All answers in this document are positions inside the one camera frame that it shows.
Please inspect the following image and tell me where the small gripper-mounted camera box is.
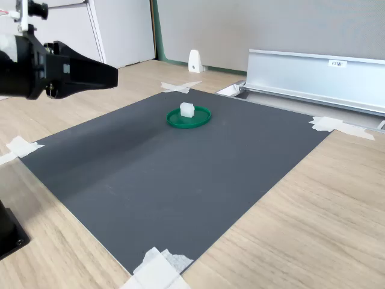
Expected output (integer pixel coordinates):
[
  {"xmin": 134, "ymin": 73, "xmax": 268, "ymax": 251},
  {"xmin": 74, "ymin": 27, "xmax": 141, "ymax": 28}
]
[{"xmin": 13, "ymin": 0, "xmax": 49, "ymax": 33}]

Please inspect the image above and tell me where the silver cable duct with sockets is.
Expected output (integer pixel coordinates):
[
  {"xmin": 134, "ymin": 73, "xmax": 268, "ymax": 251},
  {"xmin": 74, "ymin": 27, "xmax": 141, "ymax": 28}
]
[{"xmin": 214, "ymin": 48, "xmax": 385, "ymax": 131}]

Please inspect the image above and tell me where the dark grey mat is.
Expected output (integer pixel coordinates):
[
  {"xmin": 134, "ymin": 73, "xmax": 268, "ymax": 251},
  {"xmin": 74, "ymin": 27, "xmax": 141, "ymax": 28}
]
[{"xmin": 18, "ymin": 88, "xmax": 335, "ymax": 276}]

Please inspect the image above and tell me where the round green lid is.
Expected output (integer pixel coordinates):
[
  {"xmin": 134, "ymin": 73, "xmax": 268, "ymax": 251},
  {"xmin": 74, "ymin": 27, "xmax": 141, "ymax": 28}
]
[{"xmin": 165, "ymin": 105, "xmax": 212, "ymax": 130}]

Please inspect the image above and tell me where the small white plastic terminal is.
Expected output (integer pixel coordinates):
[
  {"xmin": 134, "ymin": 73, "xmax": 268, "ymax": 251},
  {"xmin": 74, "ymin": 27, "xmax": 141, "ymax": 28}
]
[{"xmin": 179, "ymin": 102, "xmax": 196, "ymax": 118}]

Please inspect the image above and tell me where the grey fabric partition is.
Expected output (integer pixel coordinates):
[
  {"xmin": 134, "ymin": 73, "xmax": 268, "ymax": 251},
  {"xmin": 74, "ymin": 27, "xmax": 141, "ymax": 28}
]
[{"xmin": 156, "ymin": 0, "xmax": 385, "ymax": 75}]

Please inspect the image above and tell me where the white partition foot bracket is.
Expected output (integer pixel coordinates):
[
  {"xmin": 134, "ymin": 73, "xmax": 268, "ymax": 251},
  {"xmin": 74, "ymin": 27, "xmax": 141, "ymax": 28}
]
[{"xmin": 188, "ymin": 49, "xmax": 202, "ymax": 73}]

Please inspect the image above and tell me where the white masking tape piece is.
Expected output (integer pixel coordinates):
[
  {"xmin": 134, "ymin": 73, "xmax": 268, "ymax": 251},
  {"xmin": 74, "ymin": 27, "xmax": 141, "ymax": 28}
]
[
  {"xmin": 0, "ymin": 135, "xmax": 46, "ymax": 167},
  {"xmin": 119, "ymin": 246, "xmax": 195, "ymax": 289},
  {"xmin": 309, "ymin": 115, "xmax": 377, "ymax": 141},
  {"xmin": 159, "ymin": 80, "xmax": 203, "ymax": 95}
]

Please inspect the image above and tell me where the white partition panel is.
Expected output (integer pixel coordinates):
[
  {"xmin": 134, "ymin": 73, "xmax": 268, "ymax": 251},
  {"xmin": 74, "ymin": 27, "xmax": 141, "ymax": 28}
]
[{"xmin": 0, "ymin": 0, "xmax": 156, "ymax": 70}]

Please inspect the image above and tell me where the green partition edge strip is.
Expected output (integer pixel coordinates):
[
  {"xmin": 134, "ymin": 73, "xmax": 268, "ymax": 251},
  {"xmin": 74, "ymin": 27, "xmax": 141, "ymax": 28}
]
[{"xmin": 149, "ymin": 0, "xmax": 249, "ymax": 73}]

